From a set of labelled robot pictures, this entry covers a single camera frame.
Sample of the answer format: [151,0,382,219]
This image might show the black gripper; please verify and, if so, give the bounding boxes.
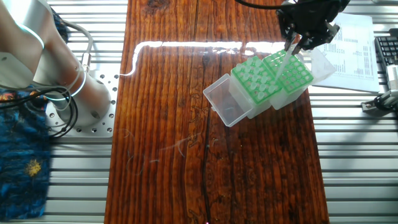
[275,0,345,56]

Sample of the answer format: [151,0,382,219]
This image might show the clear box green tip rack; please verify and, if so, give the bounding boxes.
[262,46,337,111]
[202,55,284,128]

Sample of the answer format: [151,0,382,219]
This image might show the white printed paper sheet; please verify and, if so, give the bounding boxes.
[310,12,381,93]

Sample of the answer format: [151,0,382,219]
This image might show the black computer keyboard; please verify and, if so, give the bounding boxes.
[374,28,398,68]

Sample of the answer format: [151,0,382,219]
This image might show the small grey mounted device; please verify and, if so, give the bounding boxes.
[360,90,398,118]

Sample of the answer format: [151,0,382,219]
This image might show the white grey box device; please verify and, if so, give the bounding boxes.
[385,63,398,91]

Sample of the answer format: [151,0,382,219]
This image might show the brown wooden board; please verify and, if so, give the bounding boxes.
[104,0,330,224]

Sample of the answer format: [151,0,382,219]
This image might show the blue painted cloth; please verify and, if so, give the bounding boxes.
[0,6,69,222]

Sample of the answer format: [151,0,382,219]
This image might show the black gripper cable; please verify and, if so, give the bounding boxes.
[234,0,284,10]

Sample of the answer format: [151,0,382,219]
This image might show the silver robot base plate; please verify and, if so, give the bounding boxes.
[46,70,118,138]

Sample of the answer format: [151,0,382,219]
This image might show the grey base cable with connector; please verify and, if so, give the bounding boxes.
[60,20,94,74]

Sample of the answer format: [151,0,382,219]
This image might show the black base cable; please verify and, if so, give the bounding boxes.
[0,86,80,138]

